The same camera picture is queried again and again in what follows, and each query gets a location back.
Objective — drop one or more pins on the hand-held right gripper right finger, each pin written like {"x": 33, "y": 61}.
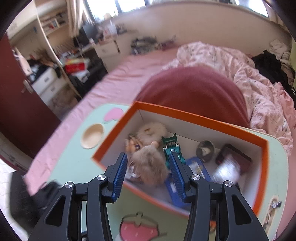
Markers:
{"x": 178, "y": 180}

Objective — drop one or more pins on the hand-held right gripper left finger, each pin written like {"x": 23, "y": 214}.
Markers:
{"x": 120, "y": 176}

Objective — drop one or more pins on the clear plastic bag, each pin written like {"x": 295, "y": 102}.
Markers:
{"x": 133, "y": 172}

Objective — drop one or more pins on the blue packet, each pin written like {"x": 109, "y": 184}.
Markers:
{"x": 196, "y": 166}

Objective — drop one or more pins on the brown fluffy scrunchie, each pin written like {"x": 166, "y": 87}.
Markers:
{"x": 150, "y": 164}

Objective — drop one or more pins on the green toy car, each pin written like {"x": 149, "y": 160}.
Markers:
{"x": 170, "y": 143}

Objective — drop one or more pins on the cream fluffy scrunchie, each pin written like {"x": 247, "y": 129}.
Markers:
{"x": 150, "y": 132}

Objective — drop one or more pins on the black and red gift box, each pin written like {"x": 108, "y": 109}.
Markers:
{"x": 240, "y": 160}

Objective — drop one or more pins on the orange cardboard box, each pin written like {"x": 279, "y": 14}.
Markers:
{"x": 185, "y": 111}

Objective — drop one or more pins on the green cartoon desktop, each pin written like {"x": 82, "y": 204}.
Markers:
{"x": 76, "y": 166}

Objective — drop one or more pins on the maroon pillow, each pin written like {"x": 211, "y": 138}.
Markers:
{"x": 192, "y": 88}

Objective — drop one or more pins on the pink bed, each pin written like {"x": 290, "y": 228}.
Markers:
{"x": 120, "y": 76}

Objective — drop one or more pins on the small binder clip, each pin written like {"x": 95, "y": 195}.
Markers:
{"x": 276, "y": 204}

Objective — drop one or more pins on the dark blurred object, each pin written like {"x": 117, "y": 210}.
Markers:
{"x": 20, "y": 197}

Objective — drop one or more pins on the dark brown door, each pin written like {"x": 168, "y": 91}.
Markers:
{"x": 23, "y": 115}

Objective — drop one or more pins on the red printed carton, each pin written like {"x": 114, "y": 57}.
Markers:
{"x": 74, "y": 67}

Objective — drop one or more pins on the white plastic drawer unit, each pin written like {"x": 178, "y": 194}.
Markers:
{"x": 46, "y": 81}

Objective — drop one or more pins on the white bedside cabinet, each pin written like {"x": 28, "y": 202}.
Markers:
{"x": 106, "y": 49}

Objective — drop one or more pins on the pink printed quilt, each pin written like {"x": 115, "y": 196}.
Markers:
{"x": 231, "y": 60}

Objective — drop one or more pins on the grey clothes pile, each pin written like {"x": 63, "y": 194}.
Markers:
{"x": 145, "y": 45}

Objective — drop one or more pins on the black monitor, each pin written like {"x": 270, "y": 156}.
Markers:
{"x": 87, "y": 34}

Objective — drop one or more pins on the black clothing heap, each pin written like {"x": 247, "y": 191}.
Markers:
{"x": 268, "y": 64}

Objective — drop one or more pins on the cream curtain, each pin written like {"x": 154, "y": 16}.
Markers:
{"x": 74, "y": 16}

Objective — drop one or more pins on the white clothes heap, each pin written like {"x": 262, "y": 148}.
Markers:
{"x": 277, "y": 46}

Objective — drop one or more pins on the window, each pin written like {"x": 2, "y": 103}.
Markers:
{"x": 101, "y": 7}

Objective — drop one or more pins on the cream shelving unit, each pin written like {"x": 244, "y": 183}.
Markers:
{"x": 44, "y": 14}

